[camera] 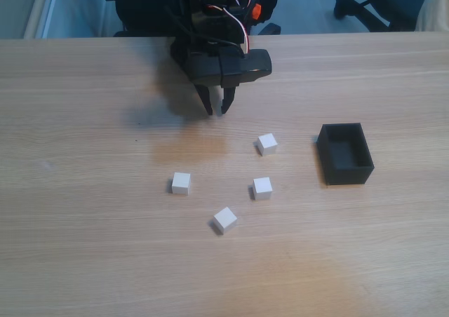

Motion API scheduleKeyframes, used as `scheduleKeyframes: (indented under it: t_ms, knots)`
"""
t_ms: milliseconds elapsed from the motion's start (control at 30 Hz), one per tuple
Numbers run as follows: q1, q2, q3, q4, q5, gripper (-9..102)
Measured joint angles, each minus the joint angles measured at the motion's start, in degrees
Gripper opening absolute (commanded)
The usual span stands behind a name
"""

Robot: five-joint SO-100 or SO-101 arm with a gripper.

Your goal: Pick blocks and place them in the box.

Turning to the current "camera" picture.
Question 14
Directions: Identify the black open box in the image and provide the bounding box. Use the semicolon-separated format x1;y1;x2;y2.
316;122;375;187

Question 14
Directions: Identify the white cube block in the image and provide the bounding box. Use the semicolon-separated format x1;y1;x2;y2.
212;206;239;234
251;177;274;201
255;133;278;156
171;172;192;196

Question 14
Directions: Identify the black oval camera box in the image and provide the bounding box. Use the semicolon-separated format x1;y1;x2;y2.
219;48;273;88

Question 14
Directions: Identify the white and red servo cable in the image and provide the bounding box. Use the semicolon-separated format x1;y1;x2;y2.
205;0;262;55

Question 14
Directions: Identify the white board panel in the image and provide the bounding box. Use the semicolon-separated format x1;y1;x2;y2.
23;0;106;39

